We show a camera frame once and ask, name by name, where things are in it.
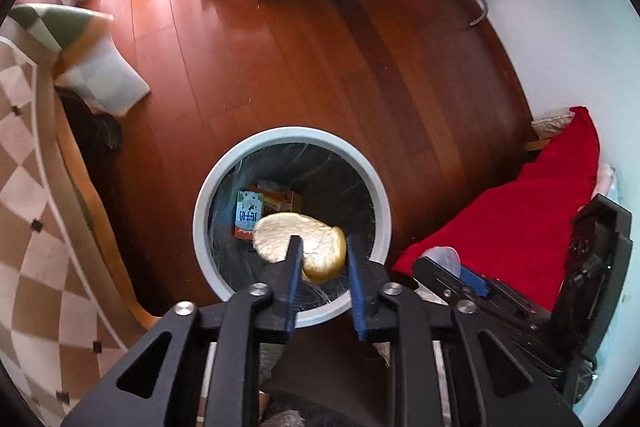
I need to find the white round plastic lid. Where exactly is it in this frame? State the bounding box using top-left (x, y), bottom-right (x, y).
top-left (421, 246), bottom-right (462, 279)

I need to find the yellow paper cake wrapper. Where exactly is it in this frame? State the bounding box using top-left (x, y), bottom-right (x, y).
top-left (252, 213), bottom-right (347, 284)

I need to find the blue white milk carton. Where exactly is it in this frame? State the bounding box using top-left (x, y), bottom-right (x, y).
top-left (233, 189), bottom-right (264, 240)

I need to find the grey round trash bin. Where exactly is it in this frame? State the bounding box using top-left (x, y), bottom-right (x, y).
top-left (192, 126), bottom-right (392, 328)

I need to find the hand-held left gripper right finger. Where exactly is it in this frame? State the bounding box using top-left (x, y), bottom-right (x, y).
top-left (345, 234), bottom-right (583, 427)

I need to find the beige pillow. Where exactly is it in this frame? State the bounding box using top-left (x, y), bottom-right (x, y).
top-left (531, 111), bottom-right (576, 140)

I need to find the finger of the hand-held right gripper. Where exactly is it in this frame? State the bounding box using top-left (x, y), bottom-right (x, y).
top-left (412, 257), bottom-right (556, 338)
top-left (505, 329), bottom-right (568, 380)

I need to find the red blanket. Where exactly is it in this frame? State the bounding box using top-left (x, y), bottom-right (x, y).
top-left (392, 106), bottom-right (601, 313)

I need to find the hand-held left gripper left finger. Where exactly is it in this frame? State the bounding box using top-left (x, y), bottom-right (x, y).
top-left (60, 234), bottom-right (306, 427)

